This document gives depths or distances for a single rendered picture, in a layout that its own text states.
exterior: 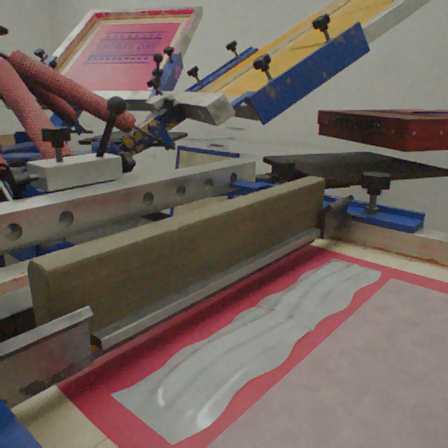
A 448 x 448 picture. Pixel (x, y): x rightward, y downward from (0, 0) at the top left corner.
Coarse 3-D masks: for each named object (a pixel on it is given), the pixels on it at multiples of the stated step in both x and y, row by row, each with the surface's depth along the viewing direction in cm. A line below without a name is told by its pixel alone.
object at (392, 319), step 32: (288, 256) 57; (320, 256) 57; (256, 288) 48; (384, 288) 48; (416, 288) 48; (352, 320) 41; (384, 320) 41; (416, 320) 41; (384, 352) 36; (416, 352) 36
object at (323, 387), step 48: (144, 336) 39; (192, 336) 39; (96, 384) 32; (288, 384) 32; (336, 384) 32; (384, 384) 32; (432, 384) 32; (144, 432) 28; (240, 432) 28; (288, 432) 28; (336, 432) 28; (384, 432) 28; (432, 432) 28
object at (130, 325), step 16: (288, 240) 52; (304, 240) 53; (256, 256) 47; (272, 256) 48; (224, 272) 43; (240, 272) 43; (192, 288) 39; (208, 288) 40; (160, 304) 36; (176, 304) 37; (128, 320) 34; (144, 320) 34; (96, 336) 32; (112, 336) 32; (128, 336) 33
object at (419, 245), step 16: (352, 224) 62; (368, 224) 60; (352, 240) 62; (368, 240) 61; (384, 240) 59; (400, 240) 57; (416, 240) 56; (432, 240) 55; (416, 256) 56; (432, 256) 55; (0, 272) 43; (16, 272) 44; (0, 288) 41; (16, 288) 43
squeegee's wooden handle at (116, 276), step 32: (256, 192) 49; (288, 192) 50; (320, 192) 56; (160, 224) 37; (192, 224) 38; (224, 224) 42; (256, 224) 46; (288, 224) 52; (64, 256) 30; (96, 256) 31; (128, 256) 33; (160, 256) 36; (192, 256) 39; (224, 256) 43; (32, 288) 30; (64, 288) 29; (96, 288) 31; (128, 288) 34; (160, 288) 37; (96, 320) 32
